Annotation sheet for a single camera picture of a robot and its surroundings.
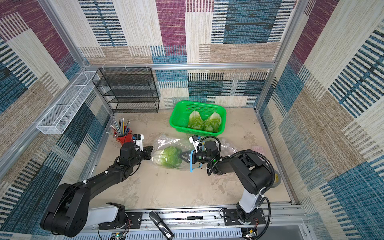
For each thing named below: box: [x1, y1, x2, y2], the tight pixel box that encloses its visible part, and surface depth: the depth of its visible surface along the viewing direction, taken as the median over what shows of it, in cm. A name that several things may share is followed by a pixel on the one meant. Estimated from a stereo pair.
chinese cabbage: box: [202, 112, 222, 133], surface depth 104 cm
